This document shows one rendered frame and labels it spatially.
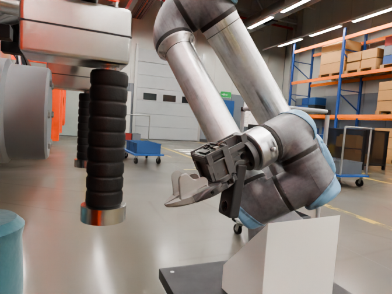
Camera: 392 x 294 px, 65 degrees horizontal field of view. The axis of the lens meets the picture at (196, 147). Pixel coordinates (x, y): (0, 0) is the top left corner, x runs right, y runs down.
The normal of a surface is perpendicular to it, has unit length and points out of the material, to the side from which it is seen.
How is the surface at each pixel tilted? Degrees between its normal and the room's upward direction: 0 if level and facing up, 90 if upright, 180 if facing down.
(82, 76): 90
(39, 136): 116
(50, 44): 90
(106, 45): 90
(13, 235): 102
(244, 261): 90
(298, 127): 68
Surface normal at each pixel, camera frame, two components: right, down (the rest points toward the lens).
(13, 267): 0.99, 0.04
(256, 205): -0.32, -0.09
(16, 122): 0.37, 0.29
